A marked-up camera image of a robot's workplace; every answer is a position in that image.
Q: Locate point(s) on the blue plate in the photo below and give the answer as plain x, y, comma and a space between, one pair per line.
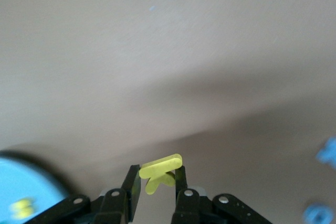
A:
26, 176

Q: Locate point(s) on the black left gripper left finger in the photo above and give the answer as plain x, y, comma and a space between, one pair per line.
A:
132, 190

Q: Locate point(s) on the yellow foam letter s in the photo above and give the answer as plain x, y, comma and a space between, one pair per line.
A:
22, 208

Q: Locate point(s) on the blue foam plus sign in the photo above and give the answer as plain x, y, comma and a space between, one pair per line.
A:
328, 154

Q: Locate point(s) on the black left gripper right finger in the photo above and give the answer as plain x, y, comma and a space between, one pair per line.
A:
183, 208

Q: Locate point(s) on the yellow foam letter k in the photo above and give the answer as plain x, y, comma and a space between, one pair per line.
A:
157, 167

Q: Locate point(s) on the blue foam letter o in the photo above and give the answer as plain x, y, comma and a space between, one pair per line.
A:
311, 214

